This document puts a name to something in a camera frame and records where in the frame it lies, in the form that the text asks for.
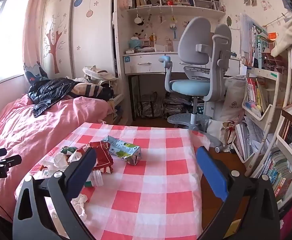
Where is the red white checkered tablecloth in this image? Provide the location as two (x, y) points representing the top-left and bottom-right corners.
(15, 122), (211, 240)

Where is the pink wire organizer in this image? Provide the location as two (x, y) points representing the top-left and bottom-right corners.
(262, 52), (289, 74)

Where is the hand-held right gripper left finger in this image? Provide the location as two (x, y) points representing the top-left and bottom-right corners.
(12, 147), (98, 240)

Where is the teal container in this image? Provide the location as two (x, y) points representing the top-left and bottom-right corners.
(128, 37), (143, 49)

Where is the pink curtain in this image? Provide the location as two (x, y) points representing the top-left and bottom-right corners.
(23, 0), (52, 80)

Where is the pink duvet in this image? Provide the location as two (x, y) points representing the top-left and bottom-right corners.
(0, 95), (114, 222)

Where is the stack of newspapers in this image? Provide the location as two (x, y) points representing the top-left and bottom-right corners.
(163, 94), (195, 119)

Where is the clear bag with black trim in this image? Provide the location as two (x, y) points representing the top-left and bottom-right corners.
(136, 92), (164, 118)

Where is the clear plastic bottle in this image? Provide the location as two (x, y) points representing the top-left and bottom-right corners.
(30, 168), (104, 188)

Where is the white tissue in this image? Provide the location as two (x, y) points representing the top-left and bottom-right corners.
(71, 194), (88, 218)

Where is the wide white rolling cart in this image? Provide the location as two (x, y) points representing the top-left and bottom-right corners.
(246, 46), (292, 212)

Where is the row of blue spine books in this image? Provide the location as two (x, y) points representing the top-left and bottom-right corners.
(262, 149), (292, 202)

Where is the white wardrobe with tree decal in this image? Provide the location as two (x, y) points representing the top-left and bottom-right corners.
(40, 0), (118, 80)

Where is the white tote bag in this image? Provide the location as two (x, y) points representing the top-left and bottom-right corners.
(220, 77), (247, 123)

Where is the beige canvas bag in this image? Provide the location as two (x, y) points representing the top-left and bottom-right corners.
(83, 66), (118, 83)

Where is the stack of upright workbooks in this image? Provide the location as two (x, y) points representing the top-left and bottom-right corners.
(240, 14), (276, 69)

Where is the stack of spiral notebooks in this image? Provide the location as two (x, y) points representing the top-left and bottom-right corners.
(234, 121), (264, 161)

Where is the white plastic wrapper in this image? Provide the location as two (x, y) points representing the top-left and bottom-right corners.
(53, 152), (71, 168)

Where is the beige cloth bag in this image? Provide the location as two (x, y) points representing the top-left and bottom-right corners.
(271, 17), (292, 58)

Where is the red snack bag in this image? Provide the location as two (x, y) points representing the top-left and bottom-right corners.
(68, 141), (114, 175)

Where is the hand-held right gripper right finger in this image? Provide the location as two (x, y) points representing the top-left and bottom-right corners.
(195, 146), (279, 240)

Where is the window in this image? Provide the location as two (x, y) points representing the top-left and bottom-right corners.
(0, 0), (30, 88)

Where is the narrow white rolling cart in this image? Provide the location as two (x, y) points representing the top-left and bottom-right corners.
(232, 66), (281, 170)

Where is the green wrapper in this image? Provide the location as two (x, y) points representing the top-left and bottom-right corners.
(61, 146), (78, 155)

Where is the black puffer jacket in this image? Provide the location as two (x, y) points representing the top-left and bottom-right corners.
(27, 78), (80, 118)

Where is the floral fabric bag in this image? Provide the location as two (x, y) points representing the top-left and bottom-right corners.
(207, 120), (236, 153)

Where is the crumpled milk carton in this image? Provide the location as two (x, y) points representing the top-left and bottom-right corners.
(102, 135), (142, 166)

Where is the row of dark spine books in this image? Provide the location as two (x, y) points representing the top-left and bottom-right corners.
(278, 118), (292, 145)

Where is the grey blue desk chair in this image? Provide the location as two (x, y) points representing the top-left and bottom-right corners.
(158, 16), (233, 132)

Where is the white desk with drawers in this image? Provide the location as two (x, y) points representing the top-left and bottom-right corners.
(123, 51), (245, 122)

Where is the row of red spine books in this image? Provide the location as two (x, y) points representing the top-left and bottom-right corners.
(246, 77), (269, 113)

